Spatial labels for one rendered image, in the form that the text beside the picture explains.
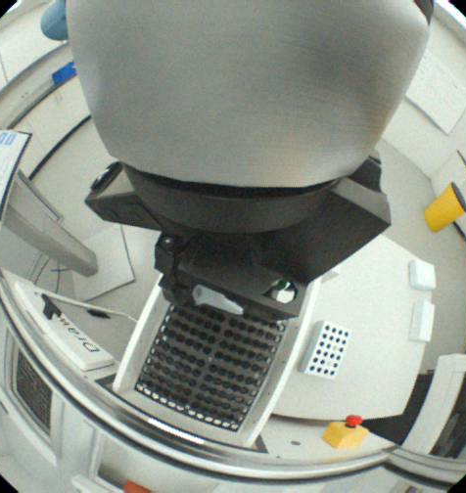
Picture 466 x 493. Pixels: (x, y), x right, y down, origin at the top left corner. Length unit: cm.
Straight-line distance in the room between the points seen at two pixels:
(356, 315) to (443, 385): 53
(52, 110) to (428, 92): 493
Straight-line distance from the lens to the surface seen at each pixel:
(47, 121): 309
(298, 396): 51
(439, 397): 88
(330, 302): 52
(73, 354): 38
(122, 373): 36
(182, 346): 31
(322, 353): 47
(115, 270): 139
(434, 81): 349
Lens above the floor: 120
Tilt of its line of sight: 67 degrees down
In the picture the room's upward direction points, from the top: 9 degrees clockwise
